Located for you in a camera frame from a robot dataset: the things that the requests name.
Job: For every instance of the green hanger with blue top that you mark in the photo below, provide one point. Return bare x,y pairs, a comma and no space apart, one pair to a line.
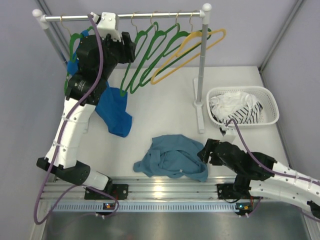
72,63

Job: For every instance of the royal blue tank top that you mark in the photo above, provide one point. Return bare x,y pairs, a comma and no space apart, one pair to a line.
112,109

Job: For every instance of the light blue tank top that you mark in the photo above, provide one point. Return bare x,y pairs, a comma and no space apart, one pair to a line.
173,156

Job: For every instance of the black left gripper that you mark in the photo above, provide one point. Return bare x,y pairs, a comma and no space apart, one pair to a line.
124,49

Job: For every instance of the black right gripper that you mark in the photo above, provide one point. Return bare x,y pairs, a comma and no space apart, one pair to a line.
204,153

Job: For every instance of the silver clothes rack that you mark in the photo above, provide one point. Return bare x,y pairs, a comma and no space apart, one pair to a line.
204,13

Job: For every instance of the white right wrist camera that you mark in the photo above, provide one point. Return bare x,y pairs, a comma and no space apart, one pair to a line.
228,134

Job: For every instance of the white plastic laundry basket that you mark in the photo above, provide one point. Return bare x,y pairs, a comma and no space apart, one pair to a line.
270,113

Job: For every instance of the white clothes in basket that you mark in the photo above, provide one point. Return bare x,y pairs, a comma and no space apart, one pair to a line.
232,101

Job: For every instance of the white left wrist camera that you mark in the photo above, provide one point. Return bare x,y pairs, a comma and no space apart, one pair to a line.
108,25

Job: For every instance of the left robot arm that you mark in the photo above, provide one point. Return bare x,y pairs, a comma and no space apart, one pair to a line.
95,58

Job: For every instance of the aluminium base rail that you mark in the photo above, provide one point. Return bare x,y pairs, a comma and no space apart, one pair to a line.
152,195

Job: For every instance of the striped garment in basket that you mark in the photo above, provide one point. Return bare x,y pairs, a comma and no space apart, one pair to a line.
244,115

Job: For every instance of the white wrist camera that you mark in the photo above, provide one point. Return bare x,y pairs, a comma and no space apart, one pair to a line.
228,134
108,25

